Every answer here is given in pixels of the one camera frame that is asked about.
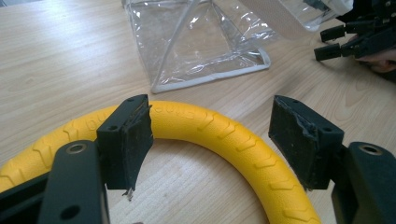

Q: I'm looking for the clear plastic bag white trim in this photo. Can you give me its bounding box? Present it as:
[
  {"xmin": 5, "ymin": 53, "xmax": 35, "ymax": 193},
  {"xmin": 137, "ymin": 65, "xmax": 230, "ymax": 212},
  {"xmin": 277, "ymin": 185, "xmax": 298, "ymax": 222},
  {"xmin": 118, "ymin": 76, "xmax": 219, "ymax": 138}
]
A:
[{"xmin": 120, "ymin": 0, "xmax": 355, "ymax": 94}]

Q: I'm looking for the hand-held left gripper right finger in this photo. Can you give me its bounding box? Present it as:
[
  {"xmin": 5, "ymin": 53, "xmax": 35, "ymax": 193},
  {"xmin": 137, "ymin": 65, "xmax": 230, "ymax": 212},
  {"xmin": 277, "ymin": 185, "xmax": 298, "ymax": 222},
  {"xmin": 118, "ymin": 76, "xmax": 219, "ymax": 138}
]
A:
[{"xmin": 268, "ymin": 94, "xmax": 346, "ymax": 191}]

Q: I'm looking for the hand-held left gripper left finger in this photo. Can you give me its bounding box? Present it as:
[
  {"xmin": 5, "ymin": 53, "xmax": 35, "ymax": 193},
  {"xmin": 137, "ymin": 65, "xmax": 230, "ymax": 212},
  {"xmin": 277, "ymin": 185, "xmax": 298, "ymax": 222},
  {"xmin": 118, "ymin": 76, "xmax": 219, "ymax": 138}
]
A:
[{"xmin": 96, "ymin": 93, "xmax": 154, "ymax": 201}]

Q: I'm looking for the yellow foam ring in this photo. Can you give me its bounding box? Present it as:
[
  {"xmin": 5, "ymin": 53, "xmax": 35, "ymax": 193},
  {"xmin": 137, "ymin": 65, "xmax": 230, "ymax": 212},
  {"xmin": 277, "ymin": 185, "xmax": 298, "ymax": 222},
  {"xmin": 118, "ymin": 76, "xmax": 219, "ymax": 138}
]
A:
[{"xmin": 0, "ymin": 100, "xmax": 323, "ymax": 224}]

